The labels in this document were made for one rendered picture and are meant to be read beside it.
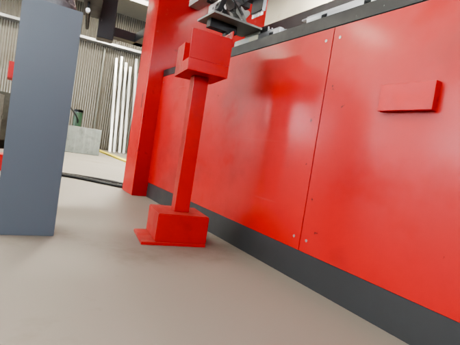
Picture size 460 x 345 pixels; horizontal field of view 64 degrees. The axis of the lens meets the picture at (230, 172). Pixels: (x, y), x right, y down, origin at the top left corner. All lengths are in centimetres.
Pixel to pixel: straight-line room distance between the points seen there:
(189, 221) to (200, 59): 61
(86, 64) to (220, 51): 872
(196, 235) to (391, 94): 85
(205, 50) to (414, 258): 97
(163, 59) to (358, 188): 187
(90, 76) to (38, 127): 870
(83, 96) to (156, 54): 742
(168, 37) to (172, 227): 160
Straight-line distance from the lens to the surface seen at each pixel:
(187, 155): 147
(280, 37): 153
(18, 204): 141
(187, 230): 144
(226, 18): 183
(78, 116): 751
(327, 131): 120
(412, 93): 102
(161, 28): 270
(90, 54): 1014
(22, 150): 139
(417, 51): 108
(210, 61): 144
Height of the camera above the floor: 38
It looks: 3 degrees down
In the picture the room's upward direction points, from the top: 9 degrees clockwise
